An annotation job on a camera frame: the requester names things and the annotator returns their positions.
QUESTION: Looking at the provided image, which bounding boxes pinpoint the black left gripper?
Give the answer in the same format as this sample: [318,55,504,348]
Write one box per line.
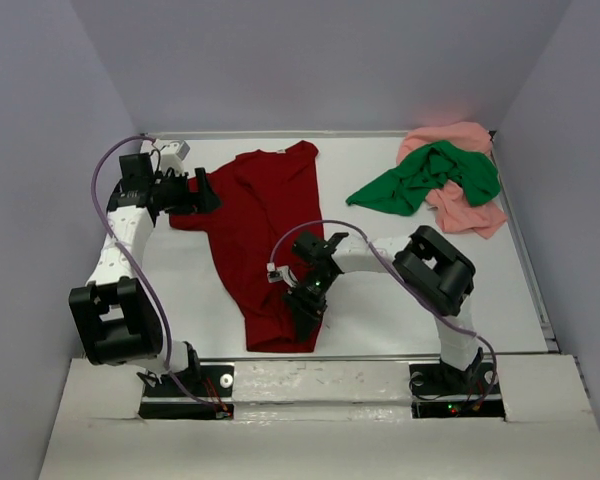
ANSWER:
[150,168,222,216]

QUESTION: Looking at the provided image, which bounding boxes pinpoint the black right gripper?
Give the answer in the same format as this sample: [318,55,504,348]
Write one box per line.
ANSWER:
[282,268,338,342]

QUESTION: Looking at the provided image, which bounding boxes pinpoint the red t-shirt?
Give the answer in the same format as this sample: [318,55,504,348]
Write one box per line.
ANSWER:
[169,141,324,353]

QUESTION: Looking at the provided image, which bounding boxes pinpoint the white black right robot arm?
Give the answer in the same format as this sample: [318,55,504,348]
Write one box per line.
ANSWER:
[267,226,484,392]

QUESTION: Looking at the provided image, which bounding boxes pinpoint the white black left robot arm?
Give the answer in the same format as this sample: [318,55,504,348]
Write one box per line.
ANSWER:
[69,143,221,395]

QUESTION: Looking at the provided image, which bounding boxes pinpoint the white front cover board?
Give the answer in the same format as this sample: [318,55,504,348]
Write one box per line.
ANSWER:
[41,355,600,479]

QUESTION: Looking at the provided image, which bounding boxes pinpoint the green t-shirt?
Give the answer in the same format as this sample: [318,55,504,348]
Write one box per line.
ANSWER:
[346,140,501,216]

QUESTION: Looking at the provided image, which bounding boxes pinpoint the pink t-shirt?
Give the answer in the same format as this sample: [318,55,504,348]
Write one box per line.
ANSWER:
[396,121,507,240]

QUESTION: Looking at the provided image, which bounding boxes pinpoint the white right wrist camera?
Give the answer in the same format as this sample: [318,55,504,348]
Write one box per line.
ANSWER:
[266,262,297,287]

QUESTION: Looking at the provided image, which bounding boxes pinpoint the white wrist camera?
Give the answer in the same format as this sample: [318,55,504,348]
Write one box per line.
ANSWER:
[266,262,297,287]
[153,140,190,175]

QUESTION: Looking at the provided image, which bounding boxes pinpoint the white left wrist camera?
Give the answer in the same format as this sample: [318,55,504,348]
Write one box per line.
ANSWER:
[153,140,190,175]

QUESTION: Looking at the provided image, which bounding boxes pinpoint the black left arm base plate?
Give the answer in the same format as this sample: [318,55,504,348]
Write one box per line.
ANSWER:
[137,362,235,420]

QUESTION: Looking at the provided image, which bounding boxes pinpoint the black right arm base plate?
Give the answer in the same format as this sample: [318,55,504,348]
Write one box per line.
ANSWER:
[409,362,506,419]

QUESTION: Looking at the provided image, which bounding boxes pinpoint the aluminium right table rail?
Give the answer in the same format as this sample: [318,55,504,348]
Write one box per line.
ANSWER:
[489,132,561,354]

